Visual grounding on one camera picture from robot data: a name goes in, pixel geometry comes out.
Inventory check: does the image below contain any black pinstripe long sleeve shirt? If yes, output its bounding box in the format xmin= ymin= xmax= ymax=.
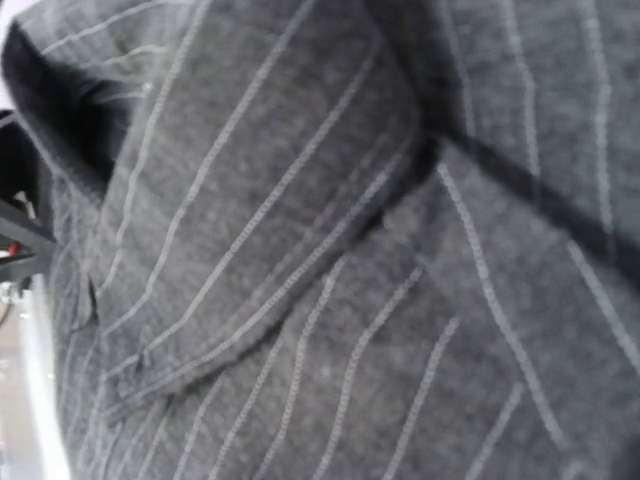
xmin=1 ymin=1 xmax=639 ymax=479

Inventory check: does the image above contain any front aluminium rail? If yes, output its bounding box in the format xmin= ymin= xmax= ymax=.
xmin=1 ymin=276 xmax=70 ymax=479

